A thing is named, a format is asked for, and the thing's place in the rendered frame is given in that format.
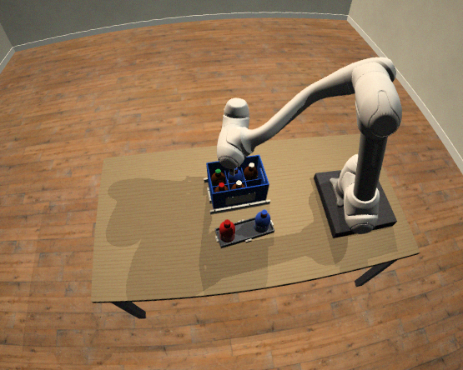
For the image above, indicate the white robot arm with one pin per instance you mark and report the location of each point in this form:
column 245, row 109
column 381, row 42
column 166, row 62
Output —
column 377, row 106

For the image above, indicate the blue bottle with grey label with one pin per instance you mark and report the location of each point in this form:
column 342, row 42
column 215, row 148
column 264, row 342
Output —
column 262, row 221

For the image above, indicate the brown bottle with red cap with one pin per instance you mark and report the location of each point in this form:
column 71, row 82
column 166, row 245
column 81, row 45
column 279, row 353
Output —
column 221, row 187

